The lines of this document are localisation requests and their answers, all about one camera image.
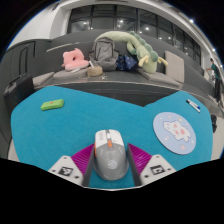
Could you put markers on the green eraser block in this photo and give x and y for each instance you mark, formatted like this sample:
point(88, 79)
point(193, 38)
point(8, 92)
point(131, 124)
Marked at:
point(52, 104)

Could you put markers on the grey white orange computer mouse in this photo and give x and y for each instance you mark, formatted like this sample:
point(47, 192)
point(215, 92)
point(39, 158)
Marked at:
point(110, 156)

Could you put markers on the ceiling lights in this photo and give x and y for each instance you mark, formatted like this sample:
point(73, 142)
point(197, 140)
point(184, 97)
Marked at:
point(191, 20)

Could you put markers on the flat grey seat cushion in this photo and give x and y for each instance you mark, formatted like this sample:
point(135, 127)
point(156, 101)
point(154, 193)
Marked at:
point(42, 79)
point(160, 78)
point(66, 74)

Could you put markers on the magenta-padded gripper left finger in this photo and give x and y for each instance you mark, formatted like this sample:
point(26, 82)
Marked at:
point(80, 163)

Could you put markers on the green dragon plush toy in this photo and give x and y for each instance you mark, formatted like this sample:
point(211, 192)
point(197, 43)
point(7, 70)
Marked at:
point(143, 50)

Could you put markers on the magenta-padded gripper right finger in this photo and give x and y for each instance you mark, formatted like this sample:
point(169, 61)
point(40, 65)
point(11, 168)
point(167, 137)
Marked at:
point(141, 161)

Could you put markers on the navy patterned bag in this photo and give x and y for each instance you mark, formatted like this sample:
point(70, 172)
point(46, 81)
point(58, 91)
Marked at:
point(126, 62)

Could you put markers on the round light blue mouse pad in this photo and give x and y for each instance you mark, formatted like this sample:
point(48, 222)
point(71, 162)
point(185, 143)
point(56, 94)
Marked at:
point(175, 133)

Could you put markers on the white marker blue cap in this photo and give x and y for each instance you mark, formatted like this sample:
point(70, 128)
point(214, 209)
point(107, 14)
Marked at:
point(193, 105)

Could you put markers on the pink plush toy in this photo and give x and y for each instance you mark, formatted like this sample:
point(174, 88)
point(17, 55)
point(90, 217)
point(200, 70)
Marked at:
point(74, 60)

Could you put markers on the upright grey seat cushion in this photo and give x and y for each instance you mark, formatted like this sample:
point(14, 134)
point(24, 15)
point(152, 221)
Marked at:
point(174, 66)

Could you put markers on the black suitcase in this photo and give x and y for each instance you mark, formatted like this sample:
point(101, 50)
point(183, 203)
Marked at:
point(18, 91)

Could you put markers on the dark grey tiered bench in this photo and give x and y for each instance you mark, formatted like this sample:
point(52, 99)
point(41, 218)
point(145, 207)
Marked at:
point(126, 86)

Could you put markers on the black bag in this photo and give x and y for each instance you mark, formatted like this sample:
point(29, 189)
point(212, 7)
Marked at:
point(214, 123)

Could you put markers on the tan round pouch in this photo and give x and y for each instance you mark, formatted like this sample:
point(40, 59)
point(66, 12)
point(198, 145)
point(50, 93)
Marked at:
point(95, 71)

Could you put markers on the person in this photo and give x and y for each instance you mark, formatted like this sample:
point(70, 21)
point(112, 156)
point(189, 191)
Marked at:
point(216, 75)

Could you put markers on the grey backpack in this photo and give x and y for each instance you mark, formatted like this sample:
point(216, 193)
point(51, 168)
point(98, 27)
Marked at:
point(103, 53)

